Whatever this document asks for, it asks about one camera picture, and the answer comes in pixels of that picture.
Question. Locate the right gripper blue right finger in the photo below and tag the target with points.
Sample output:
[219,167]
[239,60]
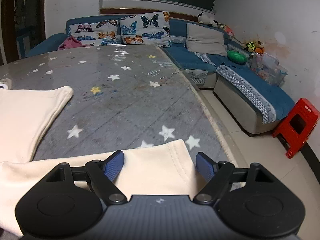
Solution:
[216,175]

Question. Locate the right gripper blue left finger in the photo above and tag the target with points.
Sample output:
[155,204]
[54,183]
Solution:
[102,173]

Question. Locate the cream white sweatshirt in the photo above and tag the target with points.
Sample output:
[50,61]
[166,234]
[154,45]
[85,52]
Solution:
[155,169]

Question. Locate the grey star pattern table cover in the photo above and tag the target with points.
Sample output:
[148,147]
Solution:
[93,71]

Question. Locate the blue sectional sofa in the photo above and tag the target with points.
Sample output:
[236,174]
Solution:
[257,106]

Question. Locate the red plastic stool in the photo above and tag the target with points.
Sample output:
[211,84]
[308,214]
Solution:
[296,128]

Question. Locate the green bowl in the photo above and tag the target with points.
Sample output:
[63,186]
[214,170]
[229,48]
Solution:
[236,57]

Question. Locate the clear plastic storage box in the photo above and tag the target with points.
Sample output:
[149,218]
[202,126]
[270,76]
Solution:
[267,67]

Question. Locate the yellow orange toys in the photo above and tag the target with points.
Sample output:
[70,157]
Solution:
[254,46]

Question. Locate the plain grey pillow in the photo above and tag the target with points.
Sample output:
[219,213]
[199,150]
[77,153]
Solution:
[205,40]

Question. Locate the pink garment on sofa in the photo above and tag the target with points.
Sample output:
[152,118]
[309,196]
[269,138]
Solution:
[71,42]

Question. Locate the left butterfly pattern pillow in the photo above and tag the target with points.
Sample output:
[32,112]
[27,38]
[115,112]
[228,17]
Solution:
[95,34]

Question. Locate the butterfly pattern pillow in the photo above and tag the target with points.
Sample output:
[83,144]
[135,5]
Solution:
[150,28]
[95,34]

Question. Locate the right butterfly pattern pillow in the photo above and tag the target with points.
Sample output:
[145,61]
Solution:
[150,28]

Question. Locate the black white plush toy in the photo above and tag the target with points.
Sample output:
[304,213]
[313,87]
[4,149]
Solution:
[206,20]

